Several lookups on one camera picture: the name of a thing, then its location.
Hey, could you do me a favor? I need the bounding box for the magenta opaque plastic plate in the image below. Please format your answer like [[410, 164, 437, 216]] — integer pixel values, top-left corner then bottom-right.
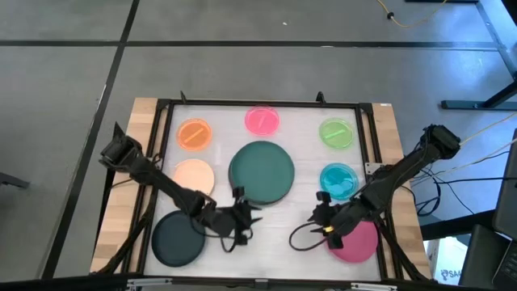
[[327, 220, 380, 264]]

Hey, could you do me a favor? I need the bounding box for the black right gripper cable loop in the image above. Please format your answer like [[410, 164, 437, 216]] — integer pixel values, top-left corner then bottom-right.
[[288, 221, 329, 252]]

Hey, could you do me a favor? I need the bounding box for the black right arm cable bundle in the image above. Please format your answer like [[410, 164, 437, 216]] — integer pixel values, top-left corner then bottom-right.
[[377, 220, 430, 282]]

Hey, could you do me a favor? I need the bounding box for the white cardboard box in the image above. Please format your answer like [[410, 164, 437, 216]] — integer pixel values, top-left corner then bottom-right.
[[426, 237, 469, 286]]

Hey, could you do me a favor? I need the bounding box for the black left arm cable bundle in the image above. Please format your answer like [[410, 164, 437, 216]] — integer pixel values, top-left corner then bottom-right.
[[95, 193, 157, 276]]

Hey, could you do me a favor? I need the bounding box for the yellow floor cable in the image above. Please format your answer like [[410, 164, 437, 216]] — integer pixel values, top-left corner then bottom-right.
[[376, 0, 448, 29]]

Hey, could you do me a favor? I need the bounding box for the black aluminium table frame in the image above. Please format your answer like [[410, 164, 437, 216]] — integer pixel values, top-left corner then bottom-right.
[[120, 96, 430, 284]]

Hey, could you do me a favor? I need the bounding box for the cyan translucent plastic plate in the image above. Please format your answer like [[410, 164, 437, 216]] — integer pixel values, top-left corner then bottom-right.
[[319, 162, 360, 201]]

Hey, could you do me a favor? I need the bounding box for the black floor cable bundle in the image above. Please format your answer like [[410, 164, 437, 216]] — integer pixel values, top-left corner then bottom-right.
[[410, 150, 517, 217]]

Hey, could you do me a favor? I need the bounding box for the black computer case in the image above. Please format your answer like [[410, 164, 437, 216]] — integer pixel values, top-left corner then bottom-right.
[[458, 128, 517, 291]]

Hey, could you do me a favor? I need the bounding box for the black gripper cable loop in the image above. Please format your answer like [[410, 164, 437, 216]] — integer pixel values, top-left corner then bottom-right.
[[288, 221, 329, 252], [189, 217, 254, 254]]

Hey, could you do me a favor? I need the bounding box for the white floor cable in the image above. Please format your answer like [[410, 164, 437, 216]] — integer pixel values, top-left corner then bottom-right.
[[411, 112, 517, 179]]

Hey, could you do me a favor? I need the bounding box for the black left gripper cable loop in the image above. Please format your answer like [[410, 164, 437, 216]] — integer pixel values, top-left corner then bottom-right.
[[189, 217, 254, 254]]

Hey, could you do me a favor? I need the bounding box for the black metal table stand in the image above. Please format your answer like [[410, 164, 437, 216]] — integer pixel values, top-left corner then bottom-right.
[[405, 0, 517, 111]]

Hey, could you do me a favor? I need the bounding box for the peach opaque plastic plate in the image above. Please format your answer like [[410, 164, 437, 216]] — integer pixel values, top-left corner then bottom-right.
[[172, 158, 216, 196]]

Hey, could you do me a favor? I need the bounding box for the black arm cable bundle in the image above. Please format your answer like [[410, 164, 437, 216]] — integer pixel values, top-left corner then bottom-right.
[[377, 220, 430, 282], [95, 193, 157, 276]]

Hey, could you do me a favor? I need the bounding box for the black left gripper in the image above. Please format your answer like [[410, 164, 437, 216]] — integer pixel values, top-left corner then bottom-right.
[[200, 200, 264, 240]]

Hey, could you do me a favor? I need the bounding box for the orange translucent plastic plate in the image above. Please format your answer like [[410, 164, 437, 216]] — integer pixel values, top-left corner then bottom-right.
[[176, 117, 213, 153]]

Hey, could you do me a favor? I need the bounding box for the green translucent plastic plate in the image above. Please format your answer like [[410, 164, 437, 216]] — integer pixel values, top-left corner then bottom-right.
[[318, 117, 355, 150]]

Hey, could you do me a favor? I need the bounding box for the large dark green plate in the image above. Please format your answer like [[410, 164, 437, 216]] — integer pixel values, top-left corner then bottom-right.
[[228, 140, 296, 206]]

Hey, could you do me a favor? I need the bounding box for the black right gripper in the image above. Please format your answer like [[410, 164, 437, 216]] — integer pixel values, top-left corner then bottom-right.
[[307, 200, 365, 250]]

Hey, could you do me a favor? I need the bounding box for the dark navy plastic plate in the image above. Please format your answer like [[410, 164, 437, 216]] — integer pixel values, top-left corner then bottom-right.
[[150, 209, 207, 268]]

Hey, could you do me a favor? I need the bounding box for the black chair base leg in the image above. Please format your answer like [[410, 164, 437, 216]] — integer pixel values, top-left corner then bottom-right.
[[0, 171, 31, 190]]

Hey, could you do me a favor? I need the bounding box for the pink translucent plastic plate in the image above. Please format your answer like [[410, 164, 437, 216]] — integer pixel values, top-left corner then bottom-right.
[[244, 105, 281, 137]]

